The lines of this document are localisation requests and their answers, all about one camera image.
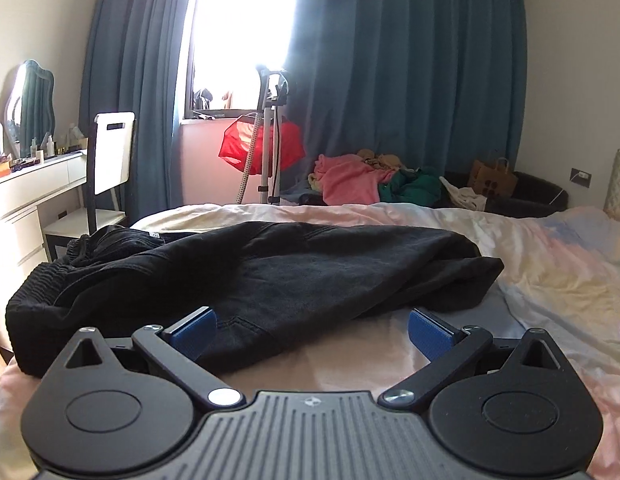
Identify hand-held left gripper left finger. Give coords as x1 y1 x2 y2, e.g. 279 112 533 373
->
64 306 243 407

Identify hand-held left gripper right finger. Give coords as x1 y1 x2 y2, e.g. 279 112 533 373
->
379 308 571 409

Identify black pants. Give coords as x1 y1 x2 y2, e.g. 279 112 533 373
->
5 220 506 378

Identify green clothes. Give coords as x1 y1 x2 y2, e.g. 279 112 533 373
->
377 166 443 206

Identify pink clothes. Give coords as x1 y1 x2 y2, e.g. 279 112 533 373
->
315 154 396 206

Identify pastel bed sheet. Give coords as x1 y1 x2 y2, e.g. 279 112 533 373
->
0 202 620 480

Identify white plastic bag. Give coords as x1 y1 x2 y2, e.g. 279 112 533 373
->
440 176 488 211

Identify black tub chair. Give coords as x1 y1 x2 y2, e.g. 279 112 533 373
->
442 171 570 218

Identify brown paper bag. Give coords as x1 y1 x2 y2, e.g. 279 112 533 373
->
468 157 518 198

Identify beige plush item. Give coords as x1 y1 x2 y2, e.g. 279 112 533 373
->
357 149 406 171

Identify silver tripod stand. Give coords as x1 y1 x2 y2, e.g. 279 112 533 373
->
255 65 291 206

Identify white chair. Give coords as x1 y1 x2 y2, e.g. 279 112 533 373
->
42 111 137 263

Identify white dresser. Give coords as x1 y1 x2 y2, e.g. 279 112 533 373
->
0 150 88 356

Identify red mesh bag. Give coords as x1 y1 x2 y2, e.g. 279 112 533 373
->
218 114 306 173

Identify blue curtain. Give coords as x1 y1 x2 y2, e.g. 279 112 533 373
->
80 0 211 226
277 0 528 206

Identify wavy-framed mirror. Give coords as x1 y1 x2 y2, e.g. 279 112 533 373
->
4 60 56 158

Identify bright window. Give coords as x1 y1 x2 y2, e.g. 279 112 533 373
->
182 0 301 121

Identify braided steamer hose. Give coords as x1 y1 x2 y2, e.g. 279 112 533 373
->
237 110 266 206

